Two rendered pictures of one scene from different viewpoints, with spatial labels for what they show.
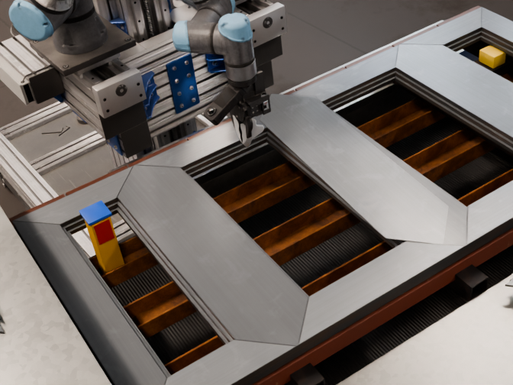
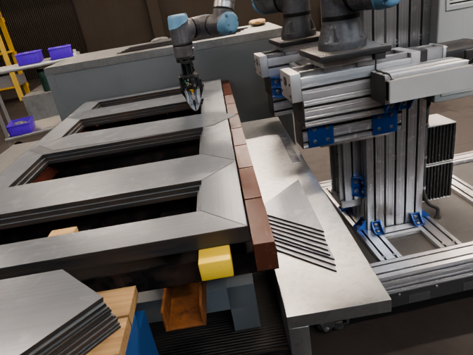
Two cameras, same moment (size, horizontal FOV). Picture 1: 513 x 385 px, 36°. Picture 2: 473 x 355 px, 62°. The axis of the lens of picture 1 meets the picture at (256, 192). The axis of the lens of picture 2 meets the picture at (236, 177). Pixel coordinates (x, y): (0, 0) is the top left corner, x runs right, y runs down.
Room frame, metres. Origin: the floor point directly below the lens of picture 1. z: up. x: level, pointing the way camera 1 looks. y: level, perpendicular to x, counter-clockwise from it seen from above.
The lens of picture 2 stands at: (2.51, -1.35, 1.24)
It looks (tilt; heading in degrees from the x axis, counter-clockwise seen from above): 24 degrees down; 118
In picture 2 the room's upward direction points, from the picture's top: 10 degrees counter-clockwise
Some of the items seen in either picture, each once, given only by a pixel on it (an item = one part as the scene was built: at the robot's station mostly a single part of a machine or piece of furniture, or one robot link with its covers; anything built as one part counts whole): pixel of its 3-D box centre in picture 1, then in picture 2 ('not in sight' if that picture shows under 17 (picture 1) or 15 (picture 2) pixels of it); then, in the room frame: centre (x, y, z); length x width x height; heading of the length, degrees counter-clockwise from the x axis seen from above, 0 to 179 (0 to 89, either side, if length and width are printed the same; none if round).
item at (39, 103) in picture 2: not in sight; (57, 85); (-2.46, 2.97, 0.46); 0.98 x 0.76 x 0.91; 125
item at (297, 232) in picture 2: not in sight; (291, 221); (2.22, -0.53, 0.70); 0.39 x 0.12 x 0.04; 118
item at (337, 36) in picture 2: not in sight; (341, 30); (2.27, 0.00, 1.09); 0.15 x 0.15 x 0.10
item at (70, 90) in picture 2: not in sight; (184, 142); (1.24, 0.52, 0.50); 1.30 x 0.04 x 1.01; 28
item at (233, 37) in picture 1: (235, 39); (180, 29); (1.68, 0.00, 1.16); 0.09 x 0.08 x 0.11; 67
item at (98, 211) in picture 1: (95, 215); not in sight; (1.44, 0.38, 0.88); 0.06 x 0.06 x 0.02; 28
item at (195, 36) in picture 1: (200, 33); (203, 25); (1.74, 0.08, 1.15); 0.11 x 0.11 x 0.08; 67
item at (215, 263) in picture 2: not in sight; (215, 262); (2.17, -0.83, 0.79); 0.06 x 0.05 x 0.04; 28
